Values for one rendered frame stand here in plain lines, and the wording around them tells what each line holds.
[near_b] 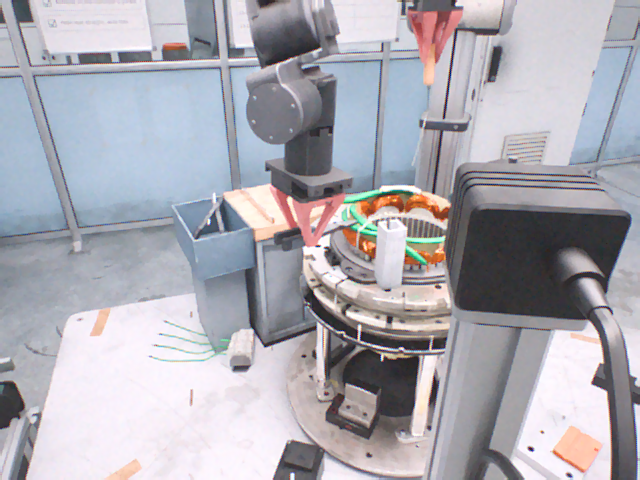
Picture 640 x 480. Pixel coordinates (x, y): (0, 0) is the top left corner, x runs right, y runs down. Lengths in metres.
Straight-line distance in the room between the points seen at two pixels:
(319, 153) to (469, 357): 0.38
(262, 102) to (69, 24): 2.39
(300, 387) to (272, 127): 0.56
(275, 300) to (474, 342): 0.79
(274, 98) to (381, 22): 2.62
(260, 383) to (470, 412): 0.75
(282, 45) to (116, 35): 2.30
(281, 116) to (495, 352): 0.32
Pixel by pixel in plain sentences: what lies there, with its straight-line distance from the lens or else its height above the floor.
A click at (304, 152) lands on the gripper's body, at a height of 1.29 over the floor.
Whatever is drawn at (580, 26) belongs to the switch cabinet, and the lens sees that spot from 3.22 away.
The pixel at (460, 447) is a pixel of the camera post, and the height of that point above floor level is 1.28.
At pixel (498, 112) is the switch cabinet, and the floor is 0.78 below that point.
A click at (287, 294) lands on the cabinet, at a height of 0.89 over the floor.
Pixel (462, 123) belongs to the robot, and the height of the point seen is 1.17.
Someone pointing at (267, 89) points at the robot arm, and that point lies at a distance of 0.45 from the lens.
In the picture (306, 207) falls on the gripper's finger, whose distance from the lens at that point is 0.52.
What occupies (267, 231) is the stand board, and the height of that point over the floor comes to 1.06.
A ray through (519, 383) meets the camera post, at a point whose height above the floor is 1.32.
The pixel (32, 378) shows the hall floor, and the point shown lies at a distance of 2.34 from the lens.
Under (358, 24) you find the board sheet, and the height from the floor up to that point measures 1.23.
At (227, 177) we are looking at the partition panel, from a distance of 3.02.
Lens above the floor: 1.45
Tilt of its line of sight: 30 degrees down
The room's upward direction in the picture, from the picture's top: straight up
